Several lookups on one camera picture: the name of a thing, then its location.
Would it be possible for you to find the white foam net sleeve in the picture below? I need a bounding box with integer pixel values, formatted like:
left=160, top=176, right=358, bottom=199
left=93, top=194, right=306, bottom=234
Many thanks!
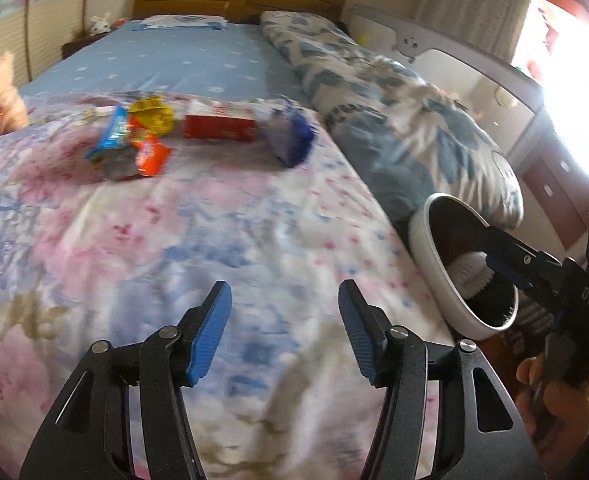
left=445, top=252, right=498, bottom=301

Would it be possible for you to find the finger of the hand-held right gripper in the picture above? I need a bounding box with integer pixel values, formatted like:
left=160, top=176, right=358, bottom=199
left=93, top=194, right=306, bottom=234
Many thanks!
left=485, top=225, right=563, bottom=286
left=487, top=256, right=555, bottom=306

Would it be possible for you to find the blue snack packet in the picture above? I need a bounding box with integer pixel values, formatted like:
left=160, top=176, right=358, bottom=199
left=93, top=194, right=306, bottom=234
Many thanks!
left=85, top=106, right=140, bottom=181

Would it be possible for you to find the yellow snack packet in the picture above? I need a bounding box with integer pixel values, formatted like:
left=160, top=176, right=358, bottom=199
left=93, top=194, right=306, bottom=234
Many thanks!
left=128, top=97, right=178, bottom=136

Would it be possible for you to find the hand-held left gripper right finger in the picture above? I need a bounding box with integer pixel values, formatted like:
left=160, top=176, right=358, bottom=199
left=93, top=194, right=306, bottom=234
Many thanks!
left=339, top=279, right=545, bottom=480

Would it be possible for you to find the blue patterned pillow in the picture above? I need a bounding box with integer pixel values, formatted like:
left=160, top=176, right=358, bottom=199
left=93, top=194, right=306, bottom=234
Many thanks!
left=132, top=14, right=228, bottom=31

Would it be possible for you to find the pink floral blanket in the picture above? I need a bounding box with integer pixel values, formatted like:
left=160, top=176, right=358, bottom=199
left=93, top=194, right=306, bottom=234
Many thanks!
left=0, top=91, right=455, bottom=480

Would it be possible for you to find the orange snack packet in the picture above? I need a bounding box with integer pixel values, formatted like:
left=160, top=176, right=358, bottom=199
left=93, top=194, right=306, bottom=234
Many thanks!
left=124, top=135, right=170, bottom=177

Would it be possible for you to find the dark wooden nightstand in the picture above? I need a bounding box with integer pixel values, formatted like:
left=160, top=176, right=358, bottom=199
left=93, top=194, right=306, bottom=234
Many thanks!
left=63, top=35, right=105, bottom=61

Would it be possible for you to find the grey dotted curtain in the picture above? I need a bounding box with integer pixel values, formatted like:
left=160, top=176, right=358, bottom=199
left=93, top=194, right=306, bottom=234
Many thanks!
left=417, top=0, right=543, bottom=66

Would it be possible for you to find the person's right hand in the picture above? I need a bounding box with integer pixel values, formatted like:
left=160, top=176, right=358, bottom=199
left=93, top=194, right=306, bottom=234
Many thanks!
left=517, top=355, right=589, bottom=443

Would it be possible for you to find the red paper box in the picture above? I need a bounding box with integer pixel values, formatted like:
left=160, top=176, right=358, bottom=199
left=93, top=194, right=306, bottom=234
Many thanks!
left=182, top=100, right=258, bottom=142

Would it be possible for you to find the red brown drawer cabinet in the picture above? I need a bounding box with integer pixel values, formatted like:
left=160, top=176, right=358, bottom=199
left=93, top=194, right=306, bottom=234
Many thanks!
left=522, top=125, right=589, bottom=251

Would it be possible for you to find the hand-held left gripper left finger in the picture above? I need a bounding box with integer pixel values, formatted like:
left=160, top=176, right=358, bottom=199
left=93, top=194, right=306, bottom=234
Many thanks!
left=19, top=280, right=232, bottom=480

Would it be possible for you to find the blue cloud print duvet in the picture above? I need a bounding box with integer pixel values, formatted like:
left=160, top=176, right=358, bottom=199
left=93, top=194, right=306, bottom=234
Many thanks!
left=259, top=10, right=523, bottom=231

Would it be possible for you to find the blue plastic wrapper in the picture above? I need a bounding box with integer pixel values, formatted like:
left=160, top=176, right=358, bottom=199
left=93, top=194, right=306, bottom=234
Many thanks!
left=259, top=96, right=318, bottom=167

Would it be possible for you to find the white round bin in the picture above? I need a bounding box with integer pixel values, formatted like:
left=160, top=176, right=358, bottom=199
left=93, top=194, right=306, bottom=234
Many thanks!
left=409, top=193, right=520, bottom=341

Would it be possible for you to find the cream sliding door wardrobe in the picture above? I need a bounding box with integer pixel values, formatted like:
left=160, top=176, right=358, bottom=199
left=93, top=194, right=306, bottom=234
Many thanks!
left=0, top=0, right=142, bottom=91

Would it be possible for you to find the bed with blue sheet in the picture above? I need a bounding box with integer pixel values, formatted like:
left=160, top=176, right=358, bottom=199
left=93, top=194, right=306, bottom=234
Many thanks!
left=24, top=22, right=320, bottom=106

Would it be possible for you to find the grey bed guard rail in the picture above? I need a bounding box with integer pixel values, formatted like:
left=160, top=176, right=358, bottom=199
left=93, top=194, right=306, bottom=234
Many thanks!
left=347, top=2, right=545, bottom=156

